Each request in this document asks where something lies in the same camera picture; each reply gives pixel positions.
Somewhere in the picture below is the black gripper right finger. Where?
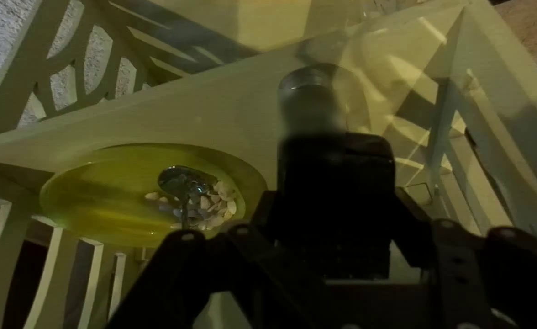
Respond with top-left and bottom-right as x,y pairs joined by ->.
402,219 -> 537,329

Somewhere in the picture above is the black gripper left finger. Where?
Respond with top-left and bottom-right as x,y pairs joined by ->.
106,225 -> 292,329

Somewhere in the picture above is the grey remote control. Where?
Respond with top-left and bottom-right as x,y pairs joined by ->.
278,64 -> 347,135

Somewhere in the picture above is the yellow plate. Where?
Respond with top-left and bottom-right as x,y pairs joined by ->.
40,142 -> 267,247

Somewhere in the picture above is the spoon with food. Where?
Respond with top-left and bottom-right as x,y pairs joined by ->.
144,164 -> 239,232

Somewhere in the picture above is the white lattice shelf unit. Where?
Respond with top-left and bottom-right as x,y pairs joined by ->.
0,0 -> 537,329

